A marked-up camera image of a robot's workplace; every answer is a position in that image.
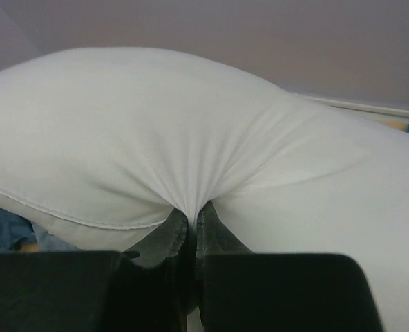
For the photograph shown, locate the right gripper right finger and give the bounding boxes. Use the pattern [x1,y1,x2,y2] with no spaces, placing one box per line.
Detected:
[196,201,251,258]

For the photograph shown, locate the white pillow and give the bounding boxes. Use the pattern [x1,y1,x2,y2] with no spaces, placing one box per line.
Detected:
[0,48,409,331]

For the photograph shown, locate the dark blue lettered pillowcase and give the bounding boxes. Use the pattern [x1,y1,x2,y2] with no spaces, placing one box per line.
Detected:
[0,208,79,253]

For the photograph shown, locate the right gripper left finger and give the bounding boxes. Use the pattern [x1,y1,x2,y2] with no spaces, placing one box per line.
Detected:
[124,209,187,268]

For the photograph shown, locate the aluminium frame rail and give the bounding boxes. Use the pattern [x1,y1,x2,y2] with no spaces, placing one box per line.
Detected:
[295,93,409,118]

